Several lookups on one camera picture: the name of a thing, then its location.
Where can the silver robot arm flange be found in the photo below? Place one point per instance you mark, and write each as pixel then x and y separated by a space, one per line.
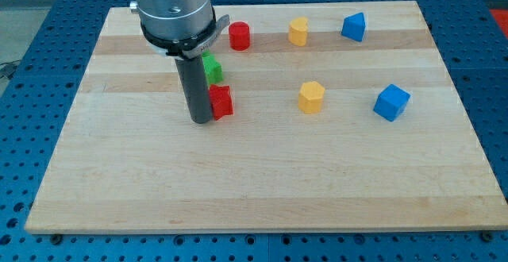
pixel 183 29

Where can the red star block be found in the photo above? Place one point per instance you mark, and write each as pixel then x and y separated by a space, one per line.
pixel 221 101

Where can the yellow hexagon block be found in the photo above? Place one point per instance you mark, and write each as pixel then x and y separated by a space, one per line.
pixel 310 97

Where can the green star block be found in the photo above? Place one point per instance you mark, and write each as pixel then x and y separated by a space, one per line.
pixel 213 68

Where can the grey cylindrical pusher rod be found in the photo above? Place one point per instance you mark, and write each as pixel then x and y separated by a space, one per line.
pixel 193 79

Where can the wooden board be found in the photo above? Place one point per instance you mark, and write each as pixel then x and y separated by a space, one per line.
pixel 129 160

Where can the red cylinder block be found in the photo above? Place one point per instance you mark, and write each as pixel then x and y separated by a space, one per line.
pixel 239 36

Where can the yellow heart block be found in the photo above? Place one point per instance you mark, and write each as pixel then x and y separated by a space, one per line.
pixel 298 31

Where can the blue triangular prism block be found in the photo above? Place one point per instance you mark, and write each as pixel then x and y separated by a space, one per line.
pixel 354 27

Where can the blue cube block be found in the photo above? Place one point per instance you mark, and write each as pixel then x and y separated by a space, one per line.
pixel 391 102

